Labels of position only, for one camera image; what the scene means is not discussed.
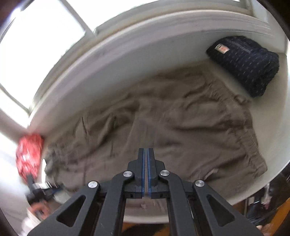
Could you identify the grey-brown cargo pants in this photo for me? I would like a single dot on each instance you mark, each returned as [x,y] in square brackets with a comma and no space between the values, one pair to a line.
[197,126]

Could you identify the white window frame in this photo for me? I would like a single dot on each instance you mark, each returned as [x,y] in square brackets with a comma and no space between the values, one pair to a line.
[39,34]

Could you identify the folded dark navy garment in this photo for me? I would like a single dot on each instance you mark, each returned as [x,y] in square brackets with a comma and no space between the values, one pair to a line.
[251,64]

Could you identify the red floral cloth bundle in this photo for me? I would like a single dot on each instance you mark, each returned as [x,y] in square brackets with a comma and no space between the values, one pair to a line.
[28,156]

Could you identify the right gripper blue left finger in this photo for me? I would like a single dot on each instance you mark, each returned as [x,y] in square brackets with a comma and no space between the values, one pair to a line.
[135,188]

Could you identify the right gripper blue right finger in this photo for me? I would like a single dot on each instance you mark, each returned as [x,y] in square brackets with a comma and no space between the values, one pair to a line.
[157,188]

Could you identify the person's left hand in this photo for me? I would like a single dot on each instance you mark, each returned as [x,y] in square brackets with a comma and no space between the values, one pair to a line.
[40,210]

